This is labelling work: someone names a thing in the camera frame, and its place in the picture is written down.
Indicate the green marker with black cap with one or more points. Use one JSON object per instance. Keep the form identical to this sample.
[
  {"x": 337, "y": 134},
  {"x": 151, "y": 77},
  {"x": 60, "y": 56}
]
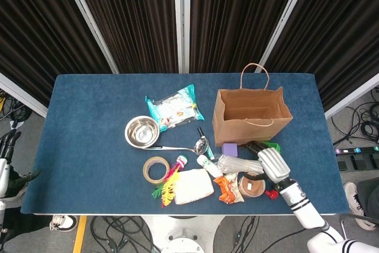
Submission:
[{"x": 211, "y": 153}]

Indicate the white partition frame post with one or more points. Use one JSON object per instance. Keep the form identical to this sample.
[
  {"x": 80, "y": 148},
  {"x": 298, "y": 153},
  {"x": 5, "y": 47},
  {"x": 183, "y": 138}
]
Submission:
[
  {"x": 181, "y": 22},
  {"x": 20, "y": 93},
  {"x": 89, "y": 22},
  {"x": 284, "y": 22},
  {"x": 352, "y": 96}
]

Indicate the brown paper bag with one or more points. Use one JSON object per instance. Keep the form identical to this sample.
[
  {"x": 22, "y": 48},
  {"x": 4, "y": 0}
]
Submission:
[{"x": 237, "y": 134}]

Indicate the colourful feather shuttlecock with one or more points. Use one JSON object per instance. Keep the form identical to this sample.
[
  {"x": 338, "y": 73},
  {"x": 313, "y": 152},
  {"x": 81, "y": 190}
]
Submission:
[{"x": 168, "y": 190}]

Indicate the white Face tissue pack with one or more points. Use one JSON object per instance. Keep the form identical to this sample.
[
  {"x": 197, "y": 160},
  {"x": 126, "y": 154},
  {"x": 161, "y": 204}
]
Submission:
[{"x": 194, "y": 186}]

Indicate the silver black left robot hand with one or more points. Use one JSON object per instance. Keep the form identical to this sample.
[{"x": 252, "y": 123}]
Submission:
[{"x": 4, "y": 173}]

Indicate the clear tub of rubber bands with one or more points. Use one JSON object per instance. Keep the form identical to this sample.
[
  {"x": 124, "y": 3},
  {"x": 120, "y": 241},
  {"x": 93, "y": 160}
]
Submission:
[{"x": 251, "y": 189}]

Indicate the stainless steel ladle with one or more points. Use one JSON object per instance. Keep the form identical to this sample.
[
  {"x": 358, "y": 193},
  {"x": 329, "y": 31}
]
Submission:
[{"x": 201, "y": 146}]

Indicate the teal clear snack packet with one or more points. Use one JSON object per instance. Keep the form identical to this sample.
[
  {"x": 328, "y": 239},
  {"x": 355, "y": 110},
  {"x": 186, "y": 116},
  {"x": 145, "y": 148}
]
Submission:
[{"x": 174, "y": 108}]

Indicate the green plastic grid tray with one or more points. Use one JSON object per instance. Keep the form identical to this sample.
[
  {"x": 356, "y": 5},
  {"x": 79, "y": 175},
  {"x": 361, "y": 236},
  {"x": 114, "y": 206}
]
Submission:
[{"x": 274, "y": 146}]

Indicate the dark trouser leg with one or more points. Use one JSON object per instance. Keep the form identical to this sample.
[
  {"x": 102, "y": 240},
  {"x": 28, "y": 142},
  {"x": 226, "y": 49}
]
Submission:
[{"x": 370, "y": 196}]

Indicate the white black sneaker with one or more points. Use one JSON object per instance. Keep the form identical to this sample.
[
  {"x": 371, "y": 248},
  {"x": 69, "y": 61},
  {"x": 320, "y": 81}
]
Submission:
[{"x": 63, "y": 223}]

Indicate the clear packing tape roll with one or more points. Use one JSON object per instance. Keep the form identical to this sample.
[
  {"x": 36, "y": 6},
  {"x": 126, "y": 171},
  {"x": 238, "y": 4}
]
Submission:
[{"x": 147, "y": 173}]

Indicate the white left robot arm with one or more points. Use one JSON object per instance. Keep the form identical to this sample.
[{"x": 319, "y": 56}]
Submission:
[{"x": 1, "y": 220}]

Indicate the purple foam cube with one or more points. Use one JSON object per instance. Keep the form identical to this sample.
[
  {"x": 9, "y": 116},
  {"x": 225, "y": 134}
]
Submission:
[{"x": 230, "y": 150}]

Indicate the blue table cloth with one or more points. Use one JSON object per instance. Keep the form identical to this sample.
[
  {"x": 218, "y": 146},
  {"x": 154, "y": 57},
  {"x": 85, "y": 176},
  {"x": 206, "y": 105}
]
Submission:
[{"x": 89, "y": 116}]

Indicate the stainless steel bowl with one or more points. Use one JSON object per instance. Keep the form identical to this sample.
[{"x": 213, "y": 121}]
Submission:
[{"x": 142, "y": 133}]

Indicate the yellow floor tape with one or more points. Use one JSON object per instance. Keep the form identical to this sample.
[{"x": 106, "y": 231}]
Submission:
[{"x": 80, "y": 235}]

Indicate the dark pleated curtain panel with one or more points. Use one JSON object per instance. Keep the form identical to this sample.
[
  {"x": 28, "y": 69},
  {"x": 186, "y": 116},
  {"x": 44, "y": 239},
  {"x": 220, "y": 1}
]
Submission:
[
  {"x": 35, "y": 28},
  {"x": 133, "y": 22},
  {"x": 231, "y": 13},
  {"x": 340, "y": 28}
]

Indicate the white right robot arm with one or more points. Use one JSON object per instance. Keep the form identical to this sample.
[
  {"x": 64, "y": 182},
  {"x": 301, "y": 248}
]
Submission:
[{"x": 305, "y": 211}]

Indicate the white table frame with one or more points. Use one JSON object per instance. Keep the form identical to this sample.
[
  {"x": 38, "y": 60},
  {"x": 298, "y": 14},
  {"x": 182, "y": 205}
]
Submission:
[{"x": 118, "y": 214}]

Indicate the clear plastic bag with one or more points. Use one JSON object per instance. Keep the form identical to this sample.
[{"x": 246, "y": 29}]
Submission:
[{"x": 240, "y": 164}]

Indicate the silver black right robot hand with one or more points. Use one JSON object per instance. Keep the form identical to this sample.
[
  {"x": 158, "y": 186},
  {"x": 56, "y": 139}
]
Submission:
[{"x": 274, "y": 164}]

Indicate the orange snack packet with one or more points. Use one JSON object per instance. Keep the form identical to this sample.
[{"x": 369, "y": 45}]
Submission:
[{"x": 226, "y": 190}]

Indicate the white green tube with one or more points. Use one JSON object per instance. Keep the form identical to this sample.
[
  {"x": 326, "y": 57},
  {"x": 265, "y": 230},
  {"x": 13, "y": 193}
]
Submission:
[{"x": 207, "y": 165}]

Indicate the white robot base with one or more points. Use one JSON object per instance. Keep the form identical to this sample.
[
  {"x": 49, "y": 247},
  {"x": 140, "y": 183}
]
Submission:
[{"x": 183, "y": 235}]

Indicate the red plastic clip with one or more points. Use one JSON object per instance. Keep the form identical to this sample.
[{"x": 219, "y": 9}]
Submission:
[{"x": 271, "y": 194}]

